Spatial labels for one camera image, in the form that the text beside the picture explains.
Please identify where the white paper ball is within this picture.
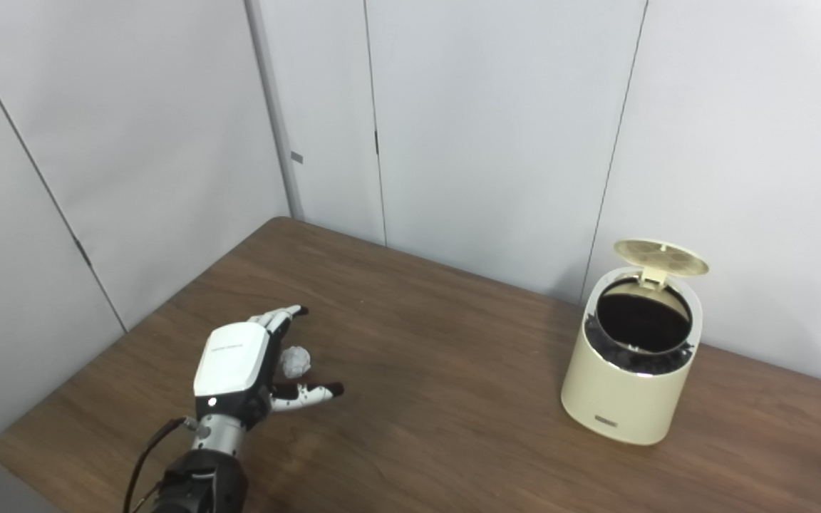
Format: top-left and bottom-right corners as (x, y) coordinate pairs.
(279, 346), (311, 378)

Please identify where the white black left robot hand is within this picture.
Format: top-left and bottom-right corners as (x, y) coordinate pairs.
(193, 305), (345, 432)

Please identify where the cream-colored round bin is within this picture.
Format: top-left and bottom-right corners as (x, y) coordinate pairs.
(561, 239), (710, 446)

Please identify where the cream round bin lid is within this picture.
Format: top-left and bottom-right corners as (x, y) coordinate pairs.
(614, 239), (710, 289)

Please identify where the black bin liner bag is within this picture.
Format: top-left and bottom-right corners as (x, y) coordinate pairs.
(584, 278), (696, 375)

